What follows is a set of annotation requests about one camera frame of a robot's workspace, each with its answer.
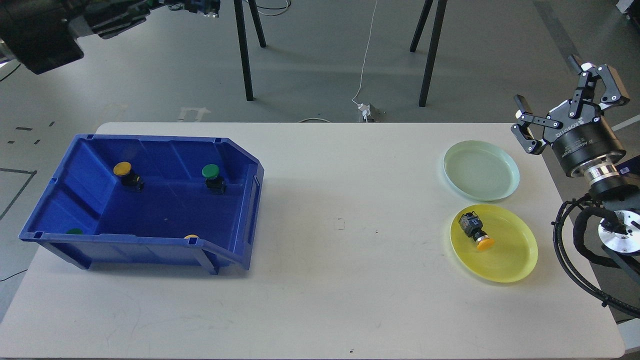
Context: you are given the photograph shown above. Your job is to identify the white chair base with wheels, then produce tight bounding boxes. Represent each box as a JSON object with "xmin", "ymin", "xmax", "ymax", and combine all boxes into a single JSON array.
[{"xmin": 612, "ymin": 114, "xmax": 640, "ymax": 132}]

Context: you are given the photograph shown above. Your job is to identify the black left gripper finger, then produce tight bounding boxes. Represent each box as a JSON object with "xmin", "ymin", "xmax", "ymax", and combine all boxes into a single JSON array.
[{"xmin": 160, "ymin": 0, "xmax": 221, "ymax": 18}]

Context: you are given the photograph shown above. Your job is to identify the black stand legs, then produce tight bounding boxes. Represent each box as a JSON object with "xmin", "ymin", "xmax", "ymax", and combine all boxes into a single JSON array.
[
  {"xmin": 409, "ymin": 0, "xmax": 448, "ymax": 108},
  {"xmin": 233, "ymin": 0, "xmax": 266, "ymax": 101}
]

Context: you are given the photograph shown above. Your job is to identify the yellow plate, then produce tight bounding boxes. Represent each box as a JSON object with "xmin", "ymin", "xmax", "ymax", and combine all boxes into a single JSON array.
[{"xmin": 449, "ymin": 203, "xmax": 538, "ymax": 284}]

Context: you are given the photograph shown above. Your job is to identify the white power adapter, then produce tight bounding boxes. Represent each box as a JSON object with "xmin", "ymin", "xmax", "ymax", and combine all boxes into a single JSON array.
[{"xmin": 357, "ymin": 103, "xmax": 382, "ymax": 123}]

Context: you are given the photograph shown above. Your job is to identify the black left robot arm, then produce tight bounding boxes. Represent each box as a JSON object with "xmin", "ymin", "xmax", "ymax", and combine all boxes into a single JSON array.
[{"xmin": 0, "ymin": 0, "xmax": 221, "ymax": 75}]

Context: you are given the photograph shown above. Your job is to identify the white cable on floor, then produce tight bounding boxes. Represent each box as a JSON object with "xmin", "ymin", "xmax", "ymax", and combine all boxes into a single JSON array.
[{"xmin": 296, "ymin": 0, "xmax": 378, "ymax": 123}]

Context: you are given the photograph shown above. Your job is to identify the left black stand legs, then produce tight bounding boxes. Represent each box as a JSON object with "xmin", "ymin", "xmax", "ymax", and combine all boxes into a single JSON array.
[{"xmin": 233, "ymin": 0, "xmax": 266, "ymax": 101}]

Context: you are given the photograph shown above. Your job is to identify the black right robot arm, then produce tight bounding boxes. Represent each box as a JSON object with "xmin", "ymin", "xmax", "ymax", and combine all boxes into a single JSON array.
[{"xmin": 510, "ymin": 54, "xmax": 639, "ymax": 319}]

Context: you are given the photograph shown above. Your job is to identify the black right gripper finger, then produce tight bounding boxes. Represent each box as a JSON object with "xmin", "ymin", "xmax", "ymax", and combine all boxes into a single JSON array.
[
  {"xmin": 510, "ymin": 95, "xmax": 570, "ymax": 155},
  {"xmin": 567, "ymin": 54, "xmax": 630, "ymax": 121}
]

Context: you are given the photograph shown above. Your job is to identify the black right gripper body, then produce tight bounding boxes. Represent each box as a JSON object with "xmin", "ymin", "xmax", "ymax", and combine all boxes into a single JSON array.
[{"xmin": 547, "ymin": 100, "xmax": 627, "ymax": 178}]

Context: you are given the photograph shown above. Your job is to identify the green button bin corner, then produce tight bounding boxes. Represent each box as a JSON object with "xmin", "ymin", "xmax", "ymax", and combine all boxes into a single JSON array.
[{"xmin": 65, "ymin": 227, "xmax": 84, "ymax": 235}]

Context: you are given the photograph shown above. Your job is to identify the blue plastic bin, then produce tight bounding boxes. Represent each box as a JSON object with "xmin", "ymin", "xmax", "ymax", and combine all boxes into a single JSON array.
[{"xmin": 18, "ymin": 134, "xmax": 265, "ymax": 275}]

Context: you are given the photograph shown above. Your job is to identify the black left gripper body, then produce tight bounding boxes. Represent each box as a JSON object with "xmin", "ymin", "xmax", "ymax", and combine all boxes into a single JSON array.
[{"xmin": 75, "ymin": 0, "xmax": 165, "ymax": 39}]

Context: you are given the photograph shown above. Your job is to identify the yellow push button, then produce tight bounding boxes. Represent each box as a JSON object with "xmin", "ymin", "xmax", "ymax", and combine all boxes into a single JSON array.
[
  {"xmin": 112, "ymin": 161, "xmax": 144, "ymax": 192},
  {"xmin": 458, "ymin": 211, "xmax": 496, "ymax": 252}
]

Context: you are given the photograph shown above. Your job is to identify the right black stand legs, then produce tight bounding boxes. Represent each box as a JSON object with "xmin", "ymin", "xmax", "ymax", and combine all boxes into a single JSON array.
[{"xmin": 409, "ymin": 0, "xmax": 448, "ymax": 108}]

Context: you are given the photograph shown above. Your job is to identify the green push button right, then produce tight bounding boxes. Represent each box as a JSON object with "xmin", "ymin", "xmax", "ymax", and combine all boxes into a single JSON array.
[{"xmin": 201, "ymin": 163, "xmax": 227, "ymax": 196}]

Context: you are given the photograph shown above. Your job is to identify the light green plate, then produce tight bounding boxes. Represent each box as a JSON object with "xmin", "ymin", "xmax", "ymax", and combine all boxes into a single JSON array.
[{"xmin": 442, "ymin": 140, "xmax": 521, "ymax": 202}]

